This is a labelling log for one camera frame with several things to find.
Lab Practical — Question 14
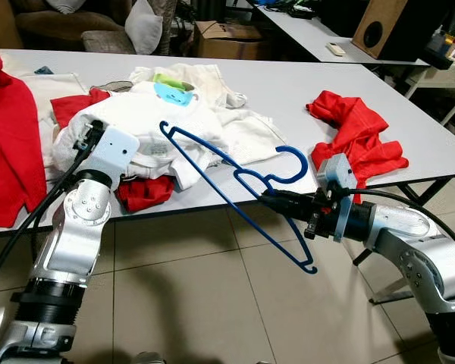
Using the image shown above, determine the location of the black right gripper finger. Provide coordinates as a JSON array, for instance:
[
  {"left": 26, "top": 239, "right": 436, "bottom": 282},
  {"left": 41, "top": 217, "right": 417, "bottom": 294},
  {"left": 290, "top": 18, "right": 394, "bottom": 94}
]
[
  {"left": 262, "top": 189, "right": 315, "bottom": 204},
  {"left": 259, "top": 199, "right": 313, "bottom": 218}
]

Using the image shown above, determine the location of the white printed t-shirt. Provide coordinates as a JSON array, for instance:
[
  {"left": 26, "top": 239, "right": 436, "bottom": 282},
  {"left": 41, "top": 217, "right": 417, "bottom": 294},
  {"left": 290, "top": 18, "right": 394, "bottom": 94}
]
[{"left": 52, "top": 76, "right": 230, "bottom": 192}]

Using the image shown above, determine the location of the red shirt white stitching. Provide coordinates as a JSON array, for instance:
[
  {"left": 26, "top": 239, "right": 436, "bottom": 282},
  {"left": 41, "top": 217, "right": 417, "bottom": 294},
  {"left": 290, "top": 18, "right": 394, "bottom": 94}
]
[{"left": 306, "top": 90, "right": 410, "bottom": 204}]

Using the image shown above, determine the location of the white folded garment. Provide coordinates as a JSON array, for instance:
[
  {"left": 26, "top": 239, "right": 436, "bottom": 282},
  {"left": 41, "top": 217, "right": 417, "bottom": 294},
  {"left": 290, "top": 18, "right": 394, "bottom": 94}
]
[{"left": 19, "top": 72, "right": 88, "bottom": 168}]

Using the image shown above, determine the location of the off-white stitched garment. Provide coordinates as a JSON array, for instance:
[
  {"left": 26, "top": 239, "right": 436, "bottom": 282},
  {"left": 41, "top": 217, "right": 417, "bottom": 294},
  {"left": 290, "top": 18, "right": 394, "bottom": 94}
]
[{"left": 129, "top": 148, "right": 179, "bottom": 183}]

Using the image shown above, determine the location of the large red garment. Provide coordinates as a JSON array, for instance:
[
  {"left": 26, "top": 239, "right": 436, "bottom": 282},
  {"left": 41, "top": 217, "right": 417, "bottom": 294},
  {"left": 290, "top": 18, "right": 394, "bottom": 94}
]
[{"left": 0, "top": 45, "right": 48, "bottom": 228}]

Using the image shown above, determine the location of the brown ottoman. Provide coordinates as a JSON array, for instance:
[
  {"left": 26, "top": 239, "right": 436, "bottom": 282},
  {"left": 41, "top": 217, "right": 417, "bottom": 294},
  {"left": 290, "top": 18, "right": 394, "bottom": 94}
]
[{"left": 80, "top": 29, "right": 133, "bottom": 54}]

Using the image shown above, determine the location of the grey metal table foot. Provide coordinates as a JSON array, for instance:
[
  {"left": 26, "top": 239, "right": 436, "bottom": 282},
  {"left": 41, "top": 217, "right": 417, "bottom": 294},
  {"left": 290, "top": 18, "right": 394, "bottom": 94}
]
[{"left": 368, "top": 290, "right": 414, "bottom": 304}]

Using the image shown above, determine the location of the brown sofa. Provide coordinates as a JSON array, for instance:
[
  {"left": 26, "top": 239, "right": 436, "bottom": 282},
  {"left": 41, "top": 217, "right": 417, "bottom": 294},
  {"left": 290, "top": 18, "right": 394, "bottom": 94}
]
[{"left": 0, "top": 0, "right": 137, "bottom": 52}]

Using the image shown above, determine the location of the large white pillow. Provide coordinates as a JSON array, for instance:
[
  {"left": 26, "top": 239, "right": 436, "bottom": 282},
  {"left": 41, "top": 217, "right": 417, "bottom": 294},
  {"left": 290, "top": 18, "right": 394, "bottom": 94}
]
[{"left": 125, "top": 0, "right": 164, "bottom": 55}]

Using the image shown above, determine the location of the black desk organizer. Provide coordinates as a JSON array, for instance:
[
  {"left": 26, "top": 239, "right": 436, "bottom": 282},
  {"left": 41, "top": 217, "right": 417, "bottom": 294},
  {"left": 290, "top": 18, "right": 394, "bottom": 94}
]
[{"left": 423, "top": 27, "right": 455, "bottom": 71}]

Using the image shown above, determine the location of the small white pillow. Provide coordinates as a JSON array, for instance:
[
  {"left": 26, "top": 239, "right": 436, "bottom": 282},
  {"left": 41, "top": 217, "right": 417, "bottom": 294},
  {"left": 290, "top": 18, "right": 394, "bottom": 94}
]
[{"left": 45, "top": 0, "right": 88, "bottom": 14}]

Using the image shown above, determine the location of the white remote control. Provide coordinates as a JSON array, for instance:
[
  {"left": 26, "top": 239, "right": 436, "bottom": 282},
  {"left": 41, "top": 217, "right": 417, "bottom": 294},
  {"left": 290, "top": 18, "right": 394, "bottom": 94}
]
[{"left": 325, "top": 42, "right": 348, "bottom": 58}]

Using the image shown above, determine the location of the long white table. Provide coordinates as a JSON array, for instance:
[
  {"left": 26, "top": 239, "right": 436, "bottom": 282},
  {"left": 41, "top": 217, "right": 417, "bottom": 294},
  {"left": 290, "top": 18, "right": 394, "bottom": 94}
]
[{"left": 250, "top": 4, "right": 455, "bottom": 99}]

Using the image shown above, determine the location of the brown cardboard box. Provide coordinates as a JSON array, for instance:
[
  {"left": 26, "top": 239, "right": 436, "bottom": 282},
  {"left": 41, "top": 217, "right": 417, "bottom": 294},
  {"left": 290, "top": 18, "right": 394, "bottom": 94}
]
[{"left": 193, "top": 20, "right": 270, "bottom": 60}]

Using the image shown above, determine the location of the wooden speaker box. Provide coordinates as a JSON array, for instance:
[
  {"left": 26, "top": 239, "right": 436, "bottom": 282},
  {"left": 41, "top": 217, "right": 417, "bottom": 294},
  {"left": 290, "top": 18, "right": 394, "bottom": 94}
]
[{"left": 353, "top": 0, "right": 441, "bottom": 61}]

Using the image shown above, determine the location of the black desk device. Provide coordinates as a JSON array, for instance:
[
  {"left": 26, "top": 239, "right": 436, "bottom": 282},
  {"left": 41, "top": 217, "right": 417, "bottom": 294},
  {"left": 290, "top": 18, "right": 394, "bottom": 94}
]
[{"left": 254, "top": 0, "right": 315, "bottom": 19}]

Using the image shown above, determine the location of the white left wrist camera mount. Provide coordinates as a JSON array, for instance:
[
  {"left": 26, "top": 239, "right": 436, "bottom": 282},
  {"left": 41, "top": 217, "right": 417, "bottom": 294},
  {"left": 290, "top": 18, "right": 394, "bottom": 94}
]
[{"left": 82, "top": 127, "right": 141, "bottom": 187}]

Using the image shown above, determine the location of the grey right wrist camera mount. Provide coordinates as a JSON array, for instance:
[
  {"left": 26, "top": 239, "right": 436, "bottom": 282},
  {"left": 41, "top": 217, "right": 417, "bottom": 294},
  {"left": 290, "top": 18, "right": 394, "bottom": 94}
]
[{"left": 315, "top": 153, "right": 359, "bottom": 240}]

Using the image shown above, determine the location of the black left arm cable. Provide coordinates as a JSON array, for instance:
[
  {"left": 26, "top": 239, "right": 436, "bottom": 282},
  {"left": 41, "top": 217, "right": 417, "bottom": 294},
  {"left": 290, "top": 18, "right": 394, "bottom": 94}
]
[{"left": 0, "top": 140, "right": 92, "bottom": 297}]

